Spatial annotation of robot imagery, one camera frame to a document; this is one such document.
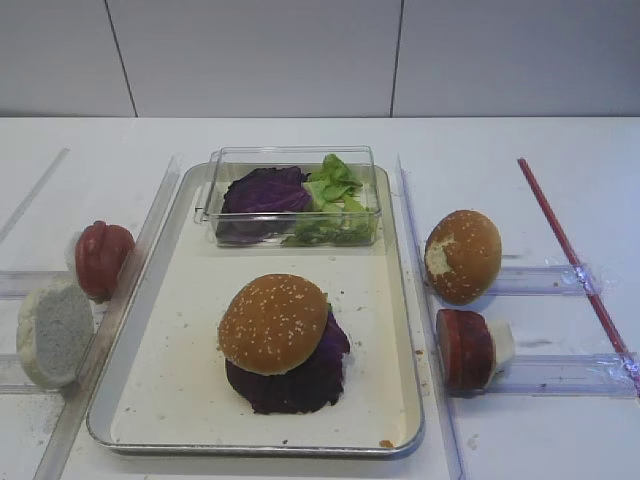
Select clear rail of tray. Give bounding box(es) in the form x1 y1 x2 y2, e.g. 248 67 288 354
395 154 467 479
33 155 183 480

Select purple cabbage leaf in container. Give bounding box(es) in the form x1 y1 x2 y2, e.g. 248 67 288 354
216 166 311 244

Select green lettuce leaves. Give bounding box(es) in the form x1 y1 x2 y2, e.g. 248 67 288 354
281 153 377 247

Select clear rail left of tray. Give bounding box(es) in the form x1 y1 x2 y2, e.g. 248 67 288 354
33 155 183 480

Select purple cabbage leaf on stack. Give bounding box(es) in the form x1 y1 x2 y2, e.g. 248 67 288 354
225 313 350 414

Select sesame bun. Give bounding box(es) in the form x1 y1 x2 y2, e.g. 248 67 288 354
424 210 502 305
217 274 328 375

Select white bread bun half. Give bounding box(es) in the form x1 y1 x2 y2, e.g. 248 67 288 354
16 280 94 390

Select clear plastic container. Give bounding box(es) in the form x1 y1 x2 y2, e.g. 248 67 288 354
195 146 381 247

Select clear holder lower right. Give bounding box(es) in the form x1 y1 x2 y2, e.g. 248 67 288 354
449 353 640 399

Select metal baking tray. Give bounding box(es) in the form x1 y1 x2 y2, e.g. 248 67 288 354
87 164 425 457

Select sesame top bun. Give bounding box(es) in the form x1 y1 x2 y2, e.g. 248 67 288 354
217 274 328 375

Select clear holder upper right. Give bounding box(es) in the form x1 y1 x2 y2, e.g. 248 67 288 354
486 265 602 296

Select clear rail right of tray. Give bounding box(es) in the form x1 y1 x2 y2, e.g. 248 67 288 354
395 154 467 479

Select dark red meat patties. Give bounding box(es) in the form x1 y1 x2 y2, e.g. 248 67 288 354
436 309 496 392

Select red plastic strip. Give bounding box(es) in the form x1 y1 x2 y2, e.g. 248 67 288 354
517 158 639 394

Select clear holder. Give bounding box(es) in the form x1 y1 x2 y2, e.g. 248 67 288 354
486 265 602 296
449 353 640 399

